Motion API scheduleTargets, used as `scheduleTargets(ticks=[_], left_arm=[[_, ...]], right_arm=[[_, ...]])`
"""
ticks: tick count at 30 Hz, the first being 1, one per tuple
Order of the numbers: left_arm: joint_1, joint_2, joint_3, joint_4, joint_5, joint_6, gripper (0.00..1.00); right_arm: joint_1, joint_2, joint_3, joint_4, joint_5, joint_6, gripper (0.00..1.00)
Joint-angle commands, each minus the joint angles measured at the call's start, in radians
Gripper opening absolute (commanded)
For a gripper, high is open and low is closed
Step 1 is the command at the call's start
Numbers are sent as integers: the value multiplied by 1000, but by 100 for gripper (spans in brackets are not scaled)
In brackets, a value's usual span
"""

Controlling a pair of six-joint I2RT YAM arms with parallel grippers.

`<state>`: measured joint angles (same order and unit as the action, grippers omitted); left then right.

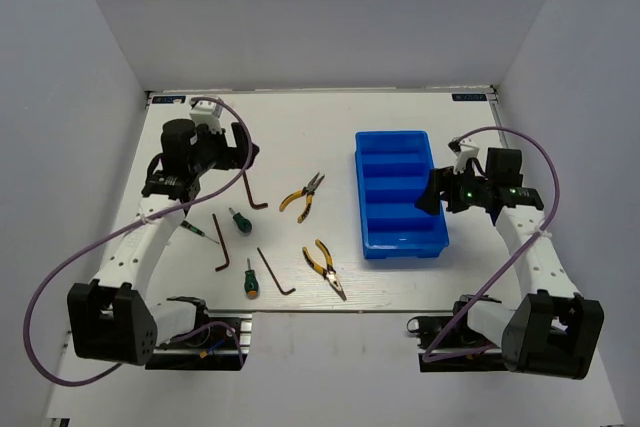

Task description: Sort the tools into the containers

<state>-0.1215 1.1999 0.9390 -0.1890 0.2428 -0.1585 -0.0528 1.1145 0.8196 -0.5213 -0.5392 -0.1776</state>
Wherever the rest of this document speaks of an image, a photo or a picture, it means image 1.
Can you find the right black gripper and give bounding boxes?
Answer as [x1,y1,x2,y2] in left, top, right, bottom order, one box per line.
[414,160,493,216]

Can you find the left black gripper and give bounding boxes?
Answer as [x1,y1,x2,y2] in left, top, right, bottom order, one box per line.
[189,122,259,176]

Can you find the dark hex key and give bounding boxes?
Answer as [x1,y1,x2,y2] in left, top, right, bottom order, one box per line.
[256,246,297,296]
[242,172,269,210]
[212,213,230,272]

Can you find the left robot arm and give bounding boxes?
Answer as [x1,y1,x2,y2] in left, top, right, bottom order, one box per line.
[67,119,259,366]

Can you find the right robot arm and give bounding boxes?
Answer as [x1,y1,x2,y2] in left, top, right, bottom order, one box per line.
[416,140,604,380]

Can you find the blue divided plastic bin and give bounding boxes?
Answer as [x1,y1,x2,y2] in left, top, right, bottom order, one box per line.
[354,130,449,260]

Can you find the upper yellow black pliers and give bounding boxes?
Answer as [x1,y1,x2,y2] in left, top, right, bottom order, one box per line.
[279,172,325,224]

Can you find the yellow black pliers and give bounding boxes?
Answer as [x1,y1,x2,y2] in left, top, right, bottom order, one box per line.
[279,172,325,224]
[302,239,347,302]

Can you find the stubby green screwdriver upper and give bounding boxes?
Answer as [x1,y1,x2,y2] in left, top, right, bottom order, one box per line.
[228,207,253,236]

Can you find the thin green precision screwdriver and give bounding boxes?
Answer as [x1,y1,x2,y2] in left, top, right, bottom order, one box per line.
[180,220,218,244]

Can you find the left blue table label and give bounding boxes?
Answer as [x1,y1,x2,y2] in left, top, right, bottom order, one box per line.
[151,95,186,105]

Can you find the blue table label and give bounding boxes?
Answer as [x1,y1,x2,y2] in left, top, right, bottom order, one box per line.
[151,95,186,105]
[451,93,487,102]

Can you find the right blue table label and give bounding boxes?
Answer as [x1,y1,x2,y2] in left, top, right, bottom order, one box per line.
[451,93,487,102]

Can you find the lower yellow black pliers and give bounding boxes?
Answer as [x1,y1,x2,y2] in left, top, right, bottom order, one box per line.
[302,239,347,302]

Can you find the green orange stubby screwdriver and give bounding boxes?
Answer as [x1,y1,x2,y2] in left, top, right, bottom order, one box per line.
[244,259,259,299]

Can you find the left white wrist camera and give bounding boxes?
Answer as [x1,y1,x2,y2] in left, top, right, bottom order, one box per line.
[190,98,222,133]

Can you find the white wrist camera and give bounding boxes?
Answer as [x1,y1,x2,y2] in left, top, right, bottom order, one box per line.
[448,138,479,174]
[190,98,222,133]

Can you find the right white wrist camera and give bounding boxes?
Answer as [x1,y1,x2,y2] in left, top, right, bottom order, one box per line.
[448,138,479,174]

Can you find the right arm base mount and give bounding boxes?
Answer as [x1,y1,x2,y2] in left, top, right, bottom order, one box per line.
[406,314,507,373]

